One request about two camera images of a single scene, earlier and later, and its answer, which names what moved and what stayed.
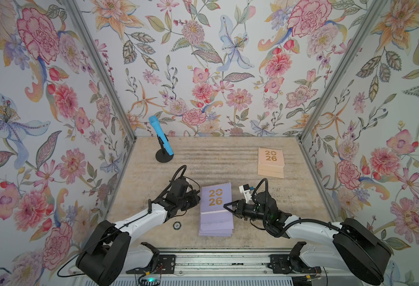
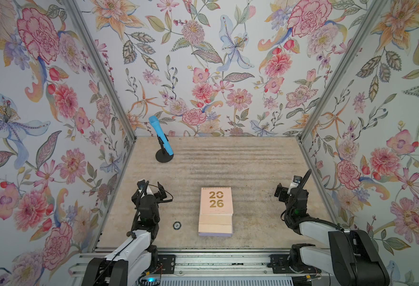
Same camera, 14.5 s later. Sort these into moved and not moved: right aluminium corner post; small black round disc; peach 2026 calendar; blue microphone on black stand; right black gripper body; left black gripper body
Moved: left black gripper body; right black gripper body; peach 2026 calendar
Not moved: right aluminium corner post; blue microphone on black stand; small black round disc
